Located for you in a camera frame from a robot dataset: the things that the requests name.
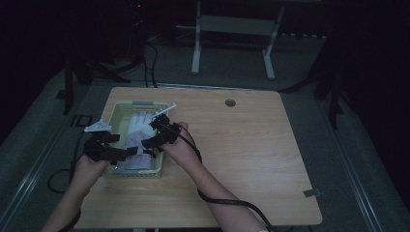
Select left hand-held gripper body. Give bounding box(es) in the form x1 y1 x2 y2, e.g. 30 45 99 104
83 119 121 163

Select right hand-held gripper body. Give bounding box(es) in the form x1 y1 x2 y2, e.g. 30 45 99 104
149 102 182 147

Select purple glove with grey palm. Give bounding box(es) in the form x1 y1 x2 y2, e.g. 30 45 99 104
115 151 153 171

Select purple glove with white back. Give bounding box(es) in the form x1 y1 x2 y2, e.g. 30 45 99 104
124 110 157 153

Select pale green plastic basket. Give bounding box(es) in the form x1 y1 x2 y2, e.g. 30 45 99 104
102 100 171 179

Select person's left hand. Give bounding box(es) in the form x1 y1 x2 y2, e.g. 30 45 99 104
71 154 110 189

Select person's right hand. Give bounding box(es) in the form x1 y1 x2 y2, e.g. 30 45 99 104
160 121 203 170

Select black tripod stand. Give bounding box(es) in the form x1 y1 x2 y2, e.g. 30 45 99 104
279 38 345 131
56 52 132 116

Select dark device with red light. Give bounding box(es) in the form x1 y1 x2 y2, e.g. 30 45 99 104
132 0 147 27

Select grey tape strip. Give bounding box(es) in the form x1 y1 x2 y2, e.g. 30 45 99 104
303 188 323 198

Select left hand-held gripper black cable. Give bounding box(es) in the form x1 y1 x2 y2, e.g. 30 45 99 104
68 130 88 183

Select hand-held gripper black cable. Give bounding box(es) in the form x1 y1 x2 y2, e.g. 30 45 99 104
161 124 279 232
68 130 88 183

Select black square frame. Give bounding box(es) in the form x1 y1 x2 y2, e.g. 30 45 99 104
70 113 94 128

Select black floor cable loop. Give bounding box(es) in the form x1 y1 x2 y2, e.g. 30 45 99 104
46 168 73 195

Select black hanging cables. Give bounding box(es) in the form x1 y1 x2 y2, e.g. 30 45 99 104
142 41 160 89

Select right hand-held gripper black cable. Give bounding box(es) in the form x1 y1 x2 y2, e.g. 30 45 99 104
161 124 279 232

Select white metal stand frame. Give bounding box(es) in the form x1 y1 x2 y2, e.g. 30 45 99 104
175 0 286 81

